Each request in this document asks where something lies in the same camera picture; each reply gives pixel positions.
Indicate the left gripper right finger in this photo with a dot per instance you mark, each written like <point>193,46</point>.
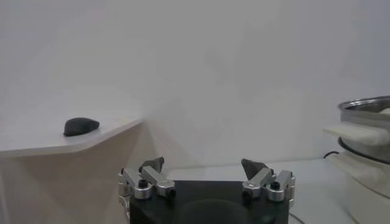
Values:
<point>259,179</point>

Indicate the white steamed baozi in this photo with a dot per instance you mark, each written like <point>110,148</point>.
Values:
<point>386,111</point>

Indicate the stainless steel steamer basket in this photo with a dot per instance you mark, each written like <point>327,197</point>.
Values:
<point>362,117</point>

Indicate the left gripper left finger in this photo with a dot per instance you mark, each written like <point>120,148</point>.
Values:
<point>155,178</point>

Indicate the white side table with mouse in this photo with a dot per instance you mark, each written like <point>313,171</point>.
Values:
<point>30,137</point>

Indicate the black computer mouse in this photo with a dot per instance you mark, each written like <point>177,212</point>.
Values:
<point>80,126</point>

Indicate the cream electric cooker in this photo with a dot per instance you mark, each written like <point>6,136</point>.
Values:
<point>371,182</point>

